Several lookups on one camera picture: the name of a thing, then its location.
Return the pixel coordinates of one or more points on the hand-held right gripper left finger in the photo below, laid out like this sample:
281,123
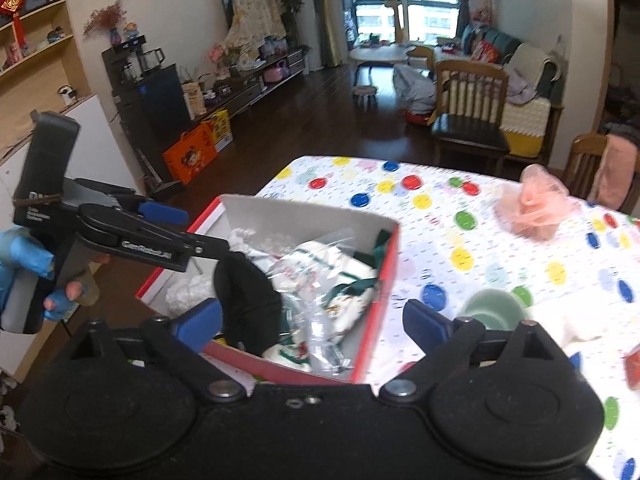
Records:
200,322

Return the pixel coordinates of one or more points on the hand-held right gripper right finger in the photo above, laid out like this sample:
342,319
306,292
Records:
425,322

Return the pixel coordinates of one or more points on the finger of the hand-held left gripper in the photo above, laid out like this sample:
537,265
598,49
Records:
150,240
165,213

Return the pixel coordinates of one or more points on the red cardboard box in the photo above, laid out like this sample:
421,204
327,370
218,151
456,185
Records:
380,310

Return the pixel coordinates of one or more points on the black cap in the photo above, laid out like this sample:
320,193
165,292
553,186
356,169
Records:
245,300

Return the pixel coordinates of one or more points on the white green christmas cloth bag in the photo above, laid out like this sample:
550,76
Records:
350,270

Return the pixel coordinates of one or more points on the clear plastic bag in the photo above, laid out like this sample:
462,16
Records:
320,340

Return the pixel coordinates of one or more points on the person's left hand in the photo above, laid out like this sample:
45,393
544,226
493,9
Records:
20,255

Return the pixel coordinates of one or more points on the orange gift box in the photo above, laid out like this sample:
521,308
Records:
192,155

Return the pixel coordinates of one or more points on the pale green bowl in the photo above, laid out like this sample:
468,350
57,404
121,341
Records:
492,307

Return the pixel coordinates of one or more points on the balloon print tablecloth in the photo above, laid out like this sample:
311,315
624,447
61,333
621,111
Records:
450,230

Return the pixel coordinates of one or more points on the yellow gift box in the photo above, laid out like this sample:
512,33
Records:
220,127

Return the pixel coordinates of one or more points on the black water dispenser cabinet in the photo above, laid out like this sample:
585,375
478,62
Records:
155,105

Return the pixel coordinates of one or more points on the brown paper bag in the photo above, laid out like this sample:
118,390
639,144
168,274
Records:
194,100

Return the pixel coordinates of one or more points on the low tv cabinet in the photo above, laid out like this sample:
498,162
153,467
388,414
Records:
250,90

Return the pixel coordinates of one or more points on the dried flowers in vase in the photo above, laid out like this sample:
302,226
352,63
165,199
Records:
105,22

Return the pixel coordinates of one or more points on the red knot ornament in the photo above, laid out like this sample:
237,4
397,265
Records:
14,2

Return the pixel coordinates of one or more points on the pink mesh bath pouf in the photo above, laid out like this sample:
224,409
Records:
535,205

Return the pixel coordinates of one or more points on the wooden chair with black seat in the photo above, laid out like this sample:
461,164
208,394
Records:
467,132

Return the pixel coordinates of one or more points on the tv with floral cover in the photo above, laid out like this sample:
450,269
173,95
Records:
250,15

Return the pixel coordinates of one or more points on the sofa with cream cover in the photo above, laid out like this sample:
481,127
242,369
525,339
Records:
530,120

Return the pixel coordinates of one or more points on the white bag on floor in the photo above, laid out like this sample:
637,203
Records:
412,90

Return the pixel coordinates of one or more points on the small wooden stool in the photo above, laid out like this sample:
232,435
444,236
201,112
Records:
365,92

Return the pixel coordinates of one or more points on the white standing air conditioner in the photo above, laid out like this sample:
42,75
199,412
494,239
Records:
310,20

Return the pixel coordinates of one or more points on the green potted plant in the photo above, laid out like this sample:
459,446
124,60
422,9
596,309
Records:
291,5

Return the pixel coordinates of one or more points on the pink towel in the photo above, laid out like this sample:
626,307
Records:
617,170

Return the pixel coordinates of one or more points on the lilac cloth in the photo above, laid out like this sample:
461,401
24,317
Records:
520,87

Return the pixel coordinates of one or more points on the round coffee table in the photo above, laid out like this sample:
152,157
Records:
375,55

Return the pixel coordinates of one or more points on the wooden wall shelf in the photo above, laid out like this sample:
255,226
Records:
30,95

